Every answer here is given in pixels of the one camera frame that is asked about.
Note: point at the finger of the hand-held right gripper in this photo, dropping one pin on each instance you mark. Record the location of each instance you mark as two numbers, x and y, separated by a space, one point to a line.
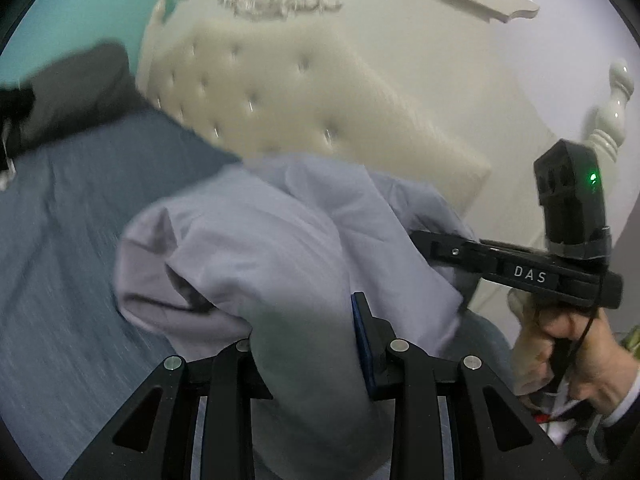
440 247
470 285

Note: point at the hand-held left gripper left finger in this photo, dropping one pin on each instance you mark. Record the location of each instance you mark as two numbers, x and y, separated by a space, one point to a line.
225 385

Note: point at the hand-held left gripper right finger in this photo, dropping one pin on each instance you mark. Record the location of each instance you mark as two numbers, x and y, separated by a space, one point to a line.
361 350

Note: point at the light grey jacket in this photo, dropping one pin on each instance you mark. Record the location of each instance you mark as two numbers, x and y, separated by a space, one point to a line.
250 260

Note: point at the person's right forearm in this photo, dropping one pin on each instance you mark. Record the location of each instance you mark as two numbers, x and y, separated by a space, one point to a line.
575 435

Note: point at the person's right hand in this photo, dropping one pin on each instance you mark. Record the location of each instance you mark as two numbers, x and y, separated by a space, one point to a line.
590 360

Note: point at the cream tufted headboard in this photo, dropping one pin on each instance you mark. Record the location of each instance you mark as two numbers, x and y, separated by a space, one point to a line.
325 100

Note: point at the blue patterned bed sheet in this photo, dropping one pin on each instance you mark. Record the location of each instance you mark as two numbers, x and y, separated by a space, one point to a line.
65 260

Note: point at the white satin cloth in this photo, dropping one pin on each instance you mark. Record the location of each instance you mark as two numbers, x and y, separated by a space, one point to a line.
5 175

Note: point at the dark grey pillow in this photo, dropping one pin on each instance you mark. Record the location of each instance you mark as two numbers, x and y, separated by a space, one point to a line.
85 95

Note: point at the black garment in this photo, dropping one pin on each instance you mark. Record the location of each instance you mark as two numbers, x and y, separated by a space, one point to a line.
15 105

